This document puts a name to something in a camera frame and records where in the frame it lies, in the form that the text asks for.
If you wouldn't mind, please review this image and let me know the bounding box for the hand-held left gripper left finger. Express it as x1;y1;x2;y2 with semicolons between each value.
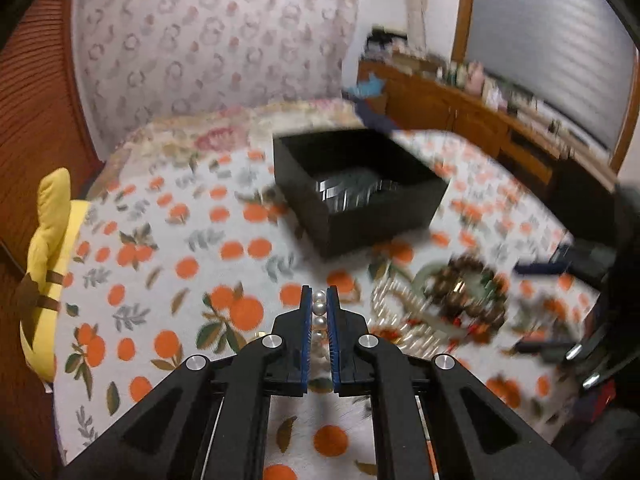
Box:
60;285;314;480

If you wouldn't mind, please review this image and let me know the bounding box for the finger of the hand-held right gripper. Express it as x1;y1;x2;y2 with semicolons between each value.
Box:
514;254;577;278
516;327;618;392

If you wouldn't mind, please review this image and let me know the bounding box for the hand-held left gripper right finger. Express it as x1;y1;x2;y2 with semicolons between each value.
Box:
326;285;582;480

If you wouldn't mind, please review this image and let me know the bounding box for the white pearl strand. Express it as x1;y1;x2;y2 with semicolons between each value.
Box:
311;290;332;362

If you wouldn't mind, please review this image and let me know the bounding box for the black box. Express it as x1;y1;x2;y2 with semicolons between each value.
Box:
272;127;450;260

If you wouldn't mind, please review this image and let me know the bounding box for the silver metal jewelry piece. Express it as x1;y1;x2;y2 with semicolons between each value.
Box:
314;169;402;212

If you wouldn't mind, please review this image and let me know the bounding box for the orange fruit print blanket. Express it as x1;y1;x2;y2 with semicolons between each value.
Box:
52;129;601;480

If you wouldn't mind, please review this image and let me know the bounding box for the long wooden cabinet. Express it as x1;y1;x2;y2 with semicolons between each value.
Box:
357;57;621;192

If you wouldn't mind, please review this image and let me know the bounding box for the row of small bottles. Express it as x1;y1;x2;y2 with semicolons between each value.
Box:
364;30;603;148

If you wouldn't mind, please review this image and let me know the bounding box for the dark navy cloth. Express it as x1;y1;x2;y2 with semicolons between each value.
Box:
356;100;402;131

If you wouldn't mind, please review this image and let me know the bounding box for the grey window blind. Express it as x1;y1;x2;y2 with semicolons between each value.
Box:
467;0;638;150

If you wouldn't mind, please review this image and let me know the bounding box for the pink flower bedspread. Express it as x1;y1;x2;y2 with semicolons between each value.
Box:
97;99;368;173

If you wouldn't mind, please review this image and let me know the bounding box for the blue cloth item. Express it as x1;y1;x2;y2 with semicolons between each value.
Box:
344;74;387;100

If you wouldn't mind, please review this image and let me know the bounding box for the yellow plush toy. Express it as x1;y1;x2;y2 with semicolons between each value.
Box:
19;167;91;385

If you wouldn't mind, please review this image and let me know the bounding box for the hanging light curtain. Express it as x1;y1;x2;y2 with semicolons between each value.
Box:
399;0;433;56

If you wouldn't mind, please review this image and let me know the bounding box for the wooden slatted headboard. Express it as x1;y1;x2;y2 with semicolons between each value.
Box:
0;0;107;466

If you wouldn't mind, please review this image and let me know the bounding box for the brown beaded bracelet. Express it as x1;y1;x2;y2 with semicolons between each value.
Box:
430;254;512;333

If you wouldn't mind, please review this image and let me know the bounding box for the pale bead necklace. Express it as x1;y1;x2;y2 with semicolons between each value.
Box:
369;275;453;358

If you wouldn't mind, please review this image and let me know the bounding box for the pile of bead bracelets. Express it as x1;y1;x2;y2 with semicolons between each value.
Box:
412;261;507;343

